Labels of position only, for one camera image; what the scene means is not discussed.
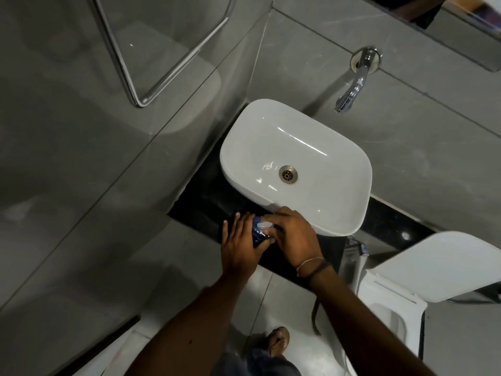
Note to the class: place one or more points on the person's left thumb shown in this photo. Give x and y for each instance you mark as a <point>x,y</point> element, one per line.
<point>263,244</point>

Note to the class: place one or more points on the person's foot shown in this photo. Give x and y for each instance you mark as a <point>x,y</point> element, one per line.
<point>278,341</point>

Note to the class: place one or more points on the person's left hand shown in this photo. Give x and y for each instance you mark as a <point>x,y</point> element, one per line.
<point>237,250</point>

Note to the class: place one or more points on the metal sink drain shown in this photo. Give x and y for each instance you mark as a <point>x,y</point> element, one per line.
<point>288,174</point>

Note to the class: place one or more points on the person's right thumb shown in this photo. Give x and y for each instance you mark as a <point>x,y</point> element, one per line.
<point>270,231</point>

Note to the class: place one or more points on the person's right forearm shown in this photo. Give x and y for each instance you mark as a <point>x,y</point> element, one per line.
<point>360,325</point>

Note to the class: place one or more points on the person's left forearm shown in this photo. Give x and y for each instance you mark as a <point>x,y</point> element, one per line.
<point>191,332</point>

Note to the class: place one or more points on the white toilet bowl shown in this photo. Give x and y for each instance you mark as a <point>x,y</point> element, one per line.
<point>387,309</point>

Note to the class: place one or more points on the chrome health faucet sprayer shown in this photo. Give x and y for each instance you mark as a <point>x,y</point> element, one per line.
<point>357,246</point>

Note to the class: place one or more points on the person's blue jeans leg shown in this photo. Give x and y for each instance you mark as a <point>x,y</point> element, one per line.
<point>254,364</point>

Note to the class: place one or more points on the chrome towel bar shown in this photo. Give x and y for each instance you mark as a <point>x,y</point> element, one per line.
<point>164,50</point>

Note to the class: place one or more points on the blue cleaner bottle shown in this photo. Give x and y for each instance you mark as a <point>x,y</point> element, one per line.
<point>258,231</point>

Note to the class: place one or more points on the black stone counter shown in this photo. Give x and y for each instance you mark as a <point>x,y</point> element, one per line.
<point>235,215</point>

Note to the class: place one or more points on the person's left middle finger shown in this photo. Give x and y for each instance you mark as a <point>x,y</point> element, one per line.
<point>243,225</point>

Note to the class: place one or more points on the chrome wall faucet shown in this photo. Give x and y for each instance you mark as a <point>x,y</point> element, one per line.
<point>354,80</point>

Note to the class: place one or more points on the wall mirror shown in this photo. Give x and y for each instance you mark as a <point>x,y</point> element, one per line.
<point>442,23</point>

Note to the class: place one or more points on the white ceramic wash basin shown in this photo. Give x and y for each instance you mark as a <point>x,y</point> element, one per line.
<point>297,164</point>

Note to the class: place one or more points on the person's right hand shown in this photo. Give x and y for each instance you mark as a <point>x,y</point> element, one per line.
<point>297,236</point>

